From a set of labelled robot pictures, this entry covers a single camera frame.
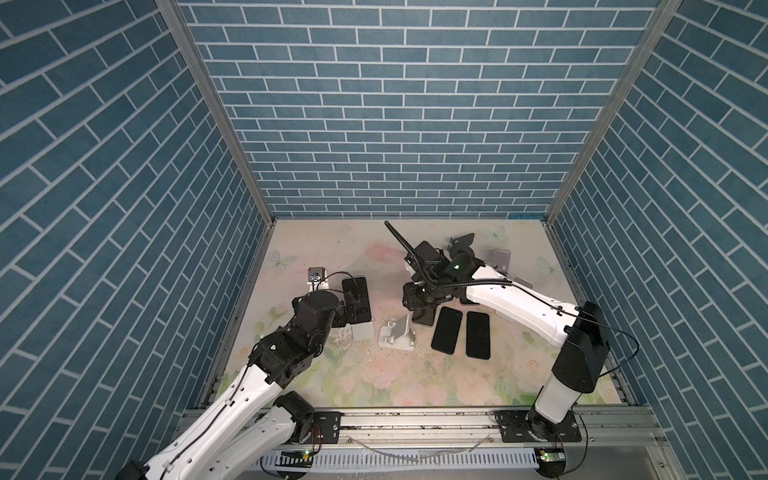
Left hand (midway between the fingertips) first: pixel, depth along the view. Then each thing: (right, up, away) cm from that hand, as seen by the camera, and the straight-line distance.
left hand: (337, 295), depth 75 cm
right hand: (+17, -2, +5) cm, 18 cm away
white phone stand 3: (+54, +1, +14) cm, 55 cm away
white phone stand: (+5, -13, +14) cm, 20 cm away
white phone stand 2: (+15, -13, +8) cm, 21 cm away
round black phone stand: (+38, +13, +32) cm, 52 cm away
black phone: (+40, -15, +14) cm, 45 cm away
